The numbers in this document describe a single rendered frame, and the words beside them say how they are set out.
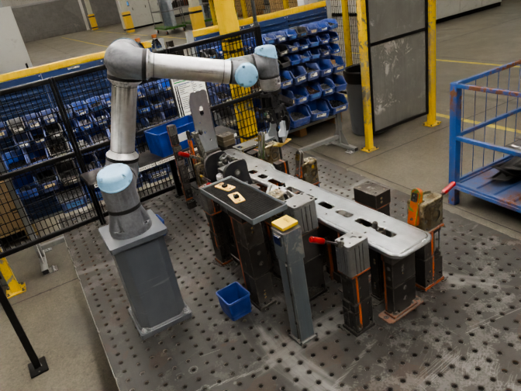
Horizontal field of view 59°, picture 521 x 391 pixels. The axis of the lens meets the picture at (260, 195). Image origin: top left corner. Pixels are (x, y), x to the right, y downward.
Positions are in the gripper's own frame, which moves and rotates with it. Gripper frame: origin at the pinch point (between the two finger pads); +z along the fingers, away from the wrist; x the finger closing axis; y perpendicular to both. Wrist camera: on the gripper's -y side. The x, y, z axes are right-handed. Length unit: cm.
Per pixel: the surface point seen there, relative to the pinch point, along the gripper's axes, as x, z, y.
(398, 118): -68, 104, -323
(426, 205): 55, 20, 1
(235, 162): -17.1, 7.5, 10.0
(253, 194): 3.9, 9.9, 27.9
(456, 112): 21, 51, -189
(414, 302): 54, 54, 11
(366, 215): 34.9, 25.6, 4.7
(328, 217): 22.4, 25.7, 10.3
